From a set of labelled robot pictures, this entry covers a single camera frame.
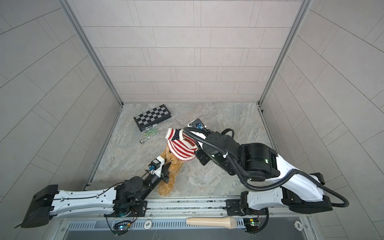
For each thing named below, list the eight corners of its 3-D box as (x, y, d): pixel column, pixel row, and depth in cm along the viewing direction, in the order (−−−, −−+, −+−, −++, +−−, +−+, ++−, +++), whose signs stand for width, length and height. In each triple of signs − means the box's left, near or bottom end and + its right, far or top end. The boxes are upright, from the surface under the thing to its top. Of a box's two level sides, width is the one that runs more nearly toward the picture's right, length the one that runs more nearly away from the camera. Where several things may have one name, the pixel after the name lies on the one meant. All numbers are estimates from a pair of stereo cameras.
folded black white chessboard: (140, 132, 102) (138, 128, 99) (134, 121, 108) (133, 117, 105) (171, 116, 110) (170, 113, 107) (164, 107, 117) (163, 103, 114)
